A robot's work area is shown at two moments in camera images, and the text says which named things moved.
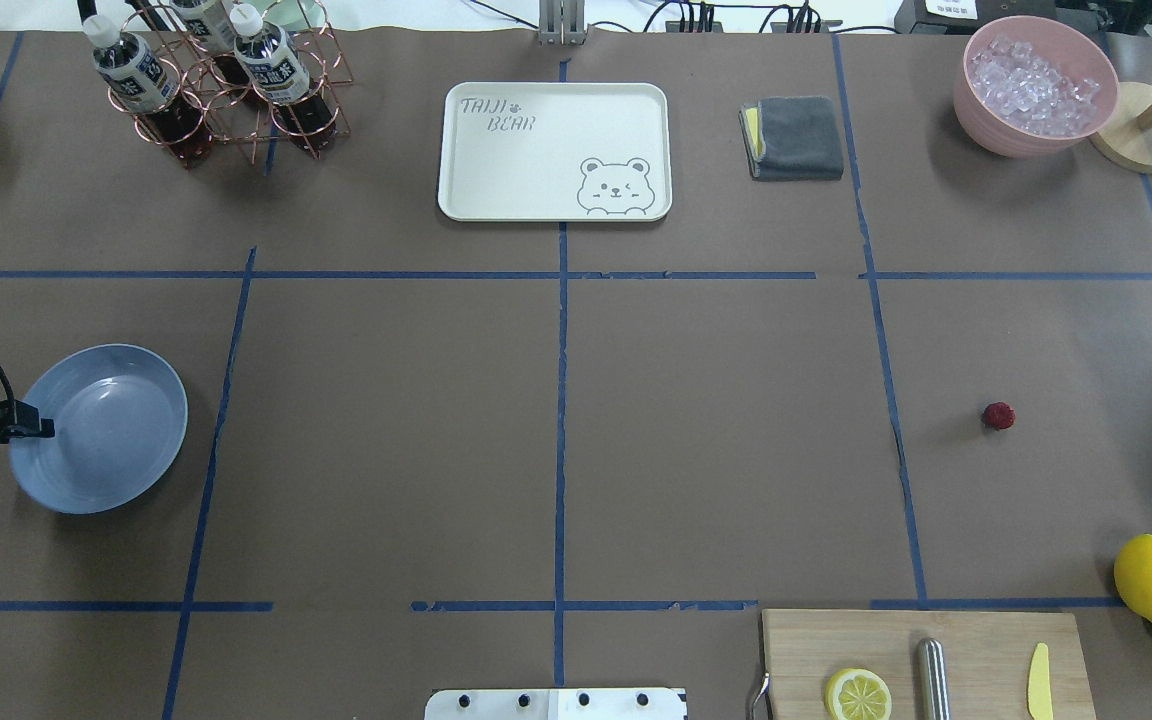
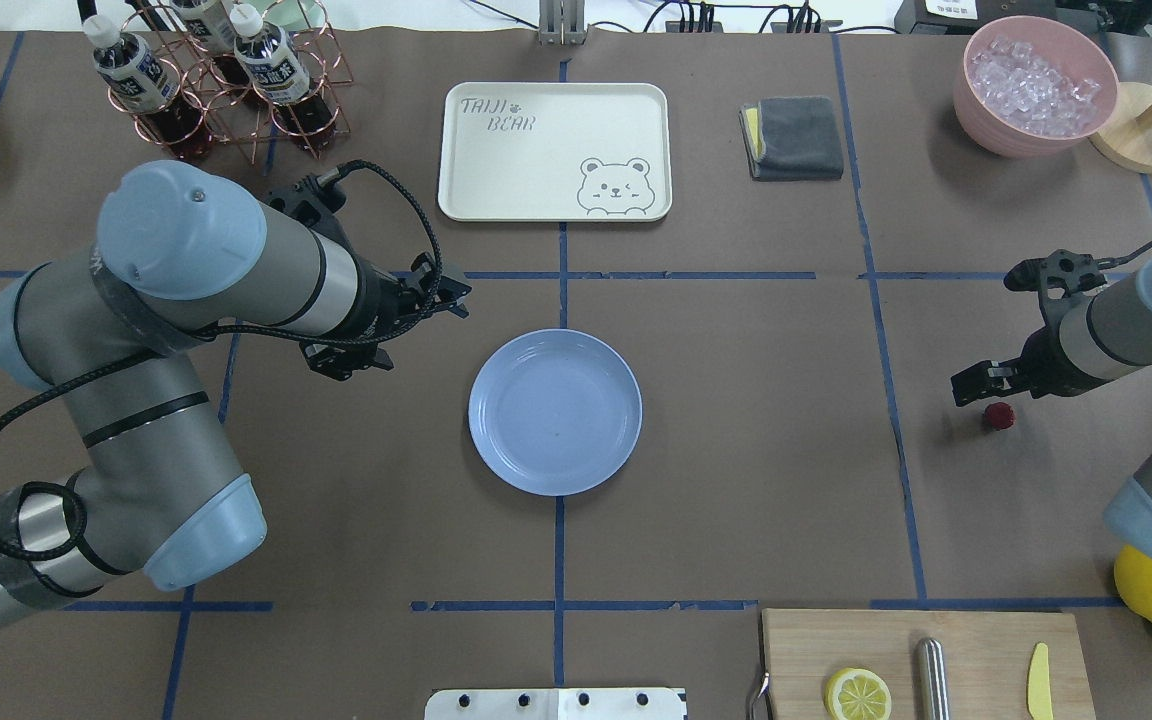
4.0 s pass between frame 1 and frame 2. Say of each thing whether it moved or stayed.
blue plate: moved
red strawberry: stayed
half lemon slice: stayed
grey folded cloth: stayed
